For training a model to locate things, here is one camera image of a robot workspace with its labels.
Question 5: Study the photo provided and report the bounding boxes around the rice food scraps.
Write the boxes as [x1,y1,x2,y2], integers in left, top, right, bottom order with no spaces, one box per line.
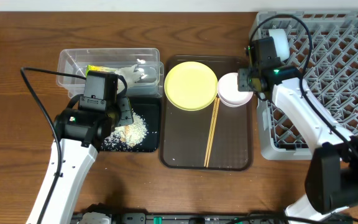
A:
[102,113,149,151]

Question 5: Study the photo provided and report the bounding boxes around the pink bowl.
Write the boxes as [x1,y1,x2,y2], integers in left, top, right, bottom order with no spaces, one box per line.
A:
[217,72,253,108]

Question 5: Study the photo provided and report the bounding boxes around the white tissue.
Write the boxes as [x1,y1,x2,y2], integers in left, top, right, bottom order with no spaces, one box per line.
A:
[114,65,147,96]

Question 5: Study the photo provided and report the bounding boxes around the light blue bowl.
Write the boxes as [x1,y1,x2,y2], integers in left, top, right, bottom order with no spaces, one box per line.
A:
[268,29,290,61]

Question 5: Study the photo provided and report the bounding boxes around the yellow green snack wrapper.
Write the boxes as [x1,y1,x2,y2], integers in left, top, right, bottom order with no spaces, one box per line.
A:
[85,65,117,75]

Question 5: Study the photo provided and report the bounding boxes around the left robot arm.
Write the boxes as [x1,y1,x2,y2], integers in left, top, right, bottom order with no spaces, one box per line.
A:
[27,72,133,223]

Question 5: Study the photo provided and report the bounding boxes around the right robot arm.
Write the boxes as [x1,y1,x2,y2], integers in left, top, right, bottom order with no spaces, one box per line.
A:
[237,66,358,223]

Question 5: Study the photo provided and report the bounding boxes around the grey dishwasher rack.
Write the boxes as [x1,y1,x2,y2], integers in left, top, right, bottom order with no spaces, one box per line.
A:
[249,11,358,161]

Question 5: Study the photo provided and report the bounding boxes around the black tray bin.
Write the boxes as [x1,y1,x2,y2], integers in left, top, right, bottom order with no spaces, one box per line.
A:
[118,96,161,152]

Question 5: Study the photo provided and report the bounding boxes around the right wooden chopstick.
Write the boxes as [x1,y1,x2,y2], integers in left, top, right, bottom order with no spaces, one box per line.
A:
[204,98,220,167]

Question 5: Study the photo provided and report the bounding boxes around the wooden chopstick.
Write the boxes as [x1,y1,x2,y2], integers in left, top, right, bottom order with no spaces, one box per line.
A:
[204,98,220,167]
[204,97,219,167]

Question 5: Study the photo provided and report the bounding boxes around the left wooden chopstick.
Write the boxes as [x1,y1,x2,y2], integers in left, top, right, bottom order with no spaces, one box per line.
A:
[204,97,219,167]

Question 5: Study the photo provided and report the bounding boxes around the yellow plate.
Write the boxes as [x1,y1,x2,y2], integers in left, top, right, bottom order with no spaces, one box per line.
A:
[164,62,218,111]

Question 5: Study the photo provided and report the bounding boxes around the brown plastic serving tray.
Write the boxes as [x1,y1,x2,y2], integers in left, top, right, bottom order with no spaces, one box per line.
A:
[158,55,254,171]

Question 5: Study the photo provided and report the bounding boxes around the clear plastic bin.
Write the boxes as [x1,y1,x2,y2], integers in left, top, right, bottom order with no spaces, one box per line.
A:
[57,48,164,98]

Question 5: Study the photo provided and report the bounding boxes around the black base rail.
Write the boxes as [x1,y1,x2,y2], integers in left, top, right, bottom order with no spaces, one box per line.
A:
[71,203,291,224]

